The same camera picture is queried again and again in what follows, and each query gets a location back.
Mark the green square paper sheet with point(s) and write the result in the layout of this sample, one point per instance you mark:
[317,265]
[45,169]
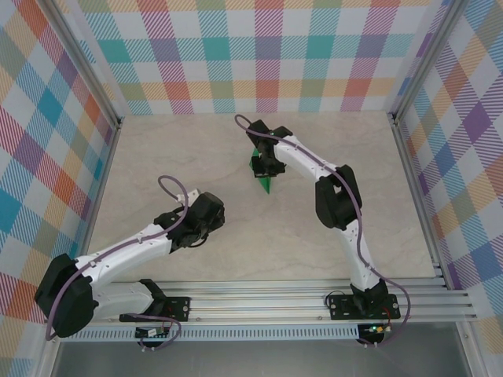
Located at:
[266,184]

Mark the aluminium side rail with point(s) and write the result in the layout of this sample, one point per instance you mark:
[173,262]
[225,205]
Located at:
[97,196]
[420,196]

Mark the grey metal base sheet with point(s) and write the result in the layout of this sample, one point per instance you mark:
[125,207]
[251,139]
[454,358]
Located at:
[255,361]

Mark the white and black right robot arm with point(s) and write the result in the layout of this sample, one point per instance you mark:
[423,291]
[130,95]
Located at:
[355,251]

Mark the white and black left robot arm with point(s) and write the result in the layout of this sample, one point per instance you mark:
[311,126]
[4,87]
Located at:
[129,247]

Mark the aluminium frame post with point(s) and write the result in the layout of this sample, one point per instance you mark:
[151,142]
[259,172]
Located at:
[90,64]
[423,59]

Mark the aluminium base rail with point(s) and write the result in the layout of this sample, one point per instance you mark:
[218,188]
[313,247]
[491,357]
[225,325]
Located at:
[255,302]

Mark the small circuit board without light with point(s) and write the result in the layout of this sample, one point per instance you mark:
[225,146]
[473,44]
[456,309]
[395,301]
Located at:
[151,333]

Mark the small circuit board with light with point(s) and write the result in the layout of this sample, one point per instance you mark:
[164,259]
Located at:
[375,329]

